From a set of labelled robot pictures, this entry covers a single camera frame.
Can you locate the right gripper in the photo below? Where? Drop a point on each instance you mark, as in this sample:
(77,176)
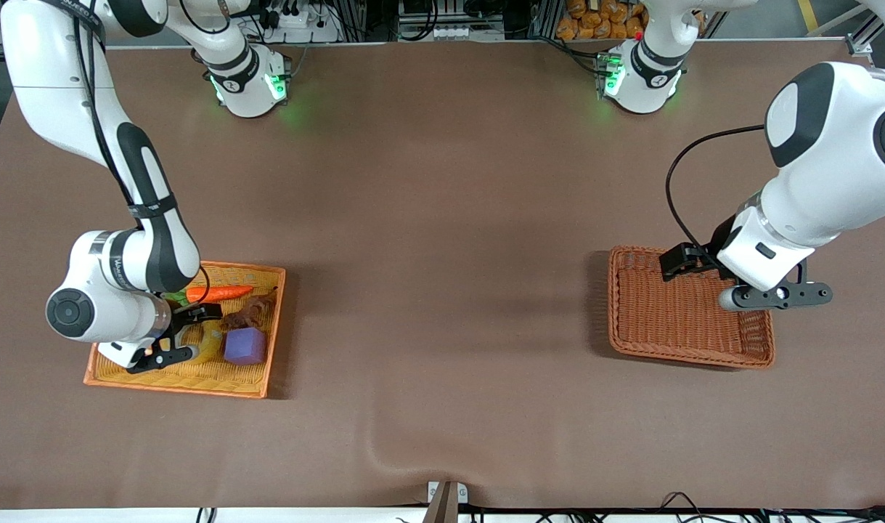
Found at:
(184,317)

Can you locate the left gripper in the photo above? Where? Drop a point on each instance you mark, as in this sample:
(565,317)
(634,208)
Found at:
(719,238)

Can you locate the yellow packing tape roll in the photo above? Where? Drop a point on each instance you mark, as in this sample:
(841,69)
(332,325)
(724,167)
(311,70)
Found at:
(210,343)

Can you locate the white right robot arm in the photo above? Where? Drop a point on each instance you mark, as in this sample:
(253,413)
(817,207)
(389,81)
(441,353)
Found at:
(57,87)

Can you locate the orange toy carrot green leaves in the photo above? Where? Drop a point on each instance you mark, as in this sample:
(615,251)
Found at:
(221,293)

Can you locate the yellow wicker basket orange rim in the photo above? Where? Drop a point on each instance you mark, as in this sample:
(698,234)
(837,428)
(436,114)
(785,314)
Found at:
(195,381)

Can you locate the brown toy lion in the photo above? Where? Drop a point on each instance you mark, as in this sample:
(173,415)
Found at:
(247,314)

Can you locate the purple foam cube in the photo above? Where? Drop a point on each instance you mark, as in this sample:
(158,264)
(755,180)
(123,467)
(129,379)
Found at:
(245,346)

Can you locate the brown wicker basket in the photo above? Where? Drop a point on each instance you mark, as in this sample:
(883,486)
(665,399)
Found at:
(674,327)

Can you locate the white table edge strip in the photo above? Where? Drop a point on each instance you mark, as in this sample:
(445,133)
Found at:
(86,516)

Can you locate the bag of orange bread rolls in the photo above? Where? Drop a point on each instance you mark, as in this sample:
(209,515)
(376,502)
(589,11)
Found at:
(594,22)

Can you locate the brown table cover sheet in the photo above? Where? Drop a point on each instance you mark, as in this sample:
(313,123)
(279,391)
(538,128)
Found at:
(442,254)

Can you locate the white power strip with plugs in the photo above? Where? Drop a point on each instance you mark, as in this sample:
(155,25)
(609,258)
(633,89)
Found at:
(304,29)

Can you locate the small white socket strip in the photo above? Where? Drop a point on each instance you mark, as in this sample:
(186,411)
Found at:
(449,33)

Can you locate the metal table edge bracket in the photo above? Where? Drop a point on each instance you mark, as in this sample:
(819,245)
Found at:
(446,505)

